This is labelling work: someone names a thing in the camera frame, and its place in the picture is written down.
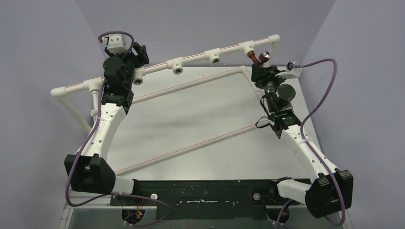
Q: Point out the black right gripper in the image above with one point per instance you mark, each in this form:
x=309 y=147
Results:
x=264 y=72

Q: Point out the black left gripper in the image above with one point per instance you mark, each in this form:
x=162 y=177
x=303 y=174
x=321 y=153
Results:
x=142 y=58

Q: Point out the white pipe frame with tees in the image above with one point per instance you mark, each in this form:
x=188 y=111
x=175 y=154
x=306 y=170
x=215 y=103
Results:
x=200 y=125

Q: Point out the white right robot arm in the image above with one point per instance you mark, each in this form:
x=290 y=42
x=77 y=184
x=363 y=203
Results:
x=330 y=189

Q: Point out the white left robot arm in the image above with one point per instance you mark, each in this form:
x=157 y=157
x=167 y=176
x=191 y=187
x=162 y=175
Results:
x=88 y=170

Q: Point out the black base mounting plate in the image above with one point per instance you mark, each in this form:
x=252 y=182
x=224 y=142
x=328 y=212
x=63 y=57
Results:
x=206 y=199

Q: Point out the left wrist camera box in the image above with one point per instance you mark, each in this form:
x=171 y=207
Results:
x=115 y=43

